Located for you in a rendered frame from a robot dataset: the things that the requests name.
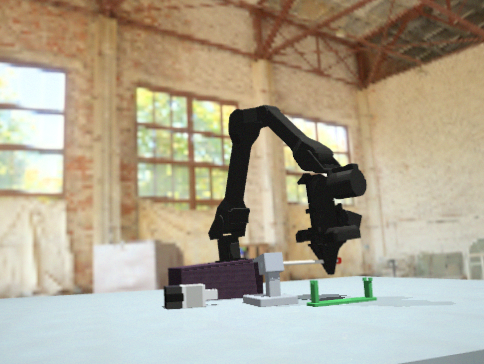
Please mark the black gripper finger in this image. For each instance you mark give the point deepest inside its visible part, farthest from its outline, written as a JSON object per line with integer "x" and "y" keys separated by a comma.
{"x": 317, "y": 253}
{"x": 329, "y": 252}

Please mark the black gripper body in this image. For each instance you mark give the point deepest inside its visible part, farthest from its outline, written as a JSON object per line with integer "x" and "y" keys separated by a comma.
{"x": 325, "y": 227}

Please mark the white pin with red cap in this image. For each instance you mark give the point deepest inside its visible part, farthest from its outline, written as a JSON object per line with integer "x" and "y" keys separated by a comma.
{"x": 308, "y": 262}

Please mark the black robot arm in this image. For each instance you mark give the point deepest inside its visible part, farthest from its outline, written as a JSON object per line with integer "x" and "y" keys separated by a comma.
{"x": 244, "y": 127}

